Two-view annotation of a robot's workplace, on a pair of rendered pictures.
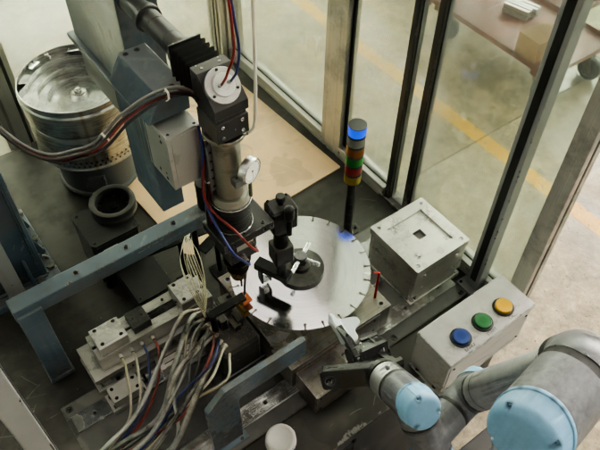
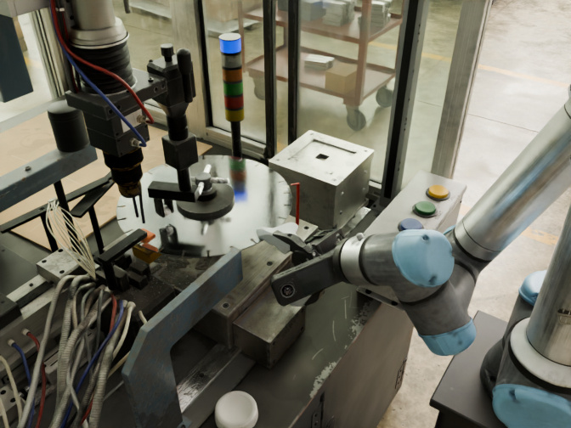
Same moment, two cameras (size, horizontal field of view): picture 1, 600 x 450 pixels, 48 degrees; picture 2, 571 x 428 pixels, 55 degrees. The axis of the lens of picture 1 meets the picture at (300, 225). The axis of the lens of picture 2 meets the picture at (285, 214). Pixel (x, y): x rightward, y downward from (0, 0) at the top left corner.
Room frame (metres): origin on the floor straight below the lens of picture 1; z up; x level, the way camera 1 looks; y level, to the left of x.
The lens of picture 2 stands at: (0.08, 0.13, 1.55)
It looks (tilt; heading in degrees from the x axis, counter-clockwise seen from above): 37 degrees down; 341
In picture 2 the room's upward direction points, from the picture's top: straight up
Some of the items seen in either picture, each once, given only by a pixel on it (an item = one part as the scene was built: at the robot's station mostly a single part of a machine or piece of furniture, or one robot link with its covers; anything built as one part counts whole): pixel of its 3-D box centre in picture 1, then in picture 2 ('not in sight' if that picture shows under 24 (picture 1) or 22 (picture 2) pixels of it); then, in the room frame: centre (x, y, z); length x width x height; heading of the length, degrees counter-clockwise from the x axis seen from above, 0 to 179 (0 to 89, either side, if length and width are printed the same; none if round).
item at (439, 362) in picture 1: (470, 334); (412, 236); (0.85, -0.42, 0.82); 0.28 x 0.11 x 0.15; 127
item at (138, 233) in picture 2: (230, 311); (128, 257); (0.82, 0.15, 0.95); 0.10 x 0.03 x 0.07; 127
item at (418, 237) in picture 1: (415, 251); (320, 183); (1.09, -0.31, 0.82); 0.18 x 0.18 x 0.15; 37
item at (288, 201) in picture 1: (280, 229); (175, 109); (0.87, 0.04, 1.17); 0.06 x 0.05 x 0.20; 118
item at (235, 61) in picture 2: (356, 138); (231, 58); (1.21, -0.13, 1.11); 0.05 x 0.04 x 0.03; 37
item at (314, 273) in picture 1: (300, 265); (205, 194); (0.94, 0.00, 0.96); 0.11 x 0.11 x 0.03
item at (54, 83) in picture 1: (88, 127); not in sight; (1.44, 0.61, 0.93); 0.31 x 0.31 x 0.36
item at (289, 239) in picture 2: (348, 343); (293, 247); (0.73, -0.11, 0.97); 0.09 x 0.02 x 0.05; 27
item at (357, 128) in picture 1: (357, 129); (230, 43); (1.21, -0.13, 1.14); 0.05 x 0.04 x 0.03; 37
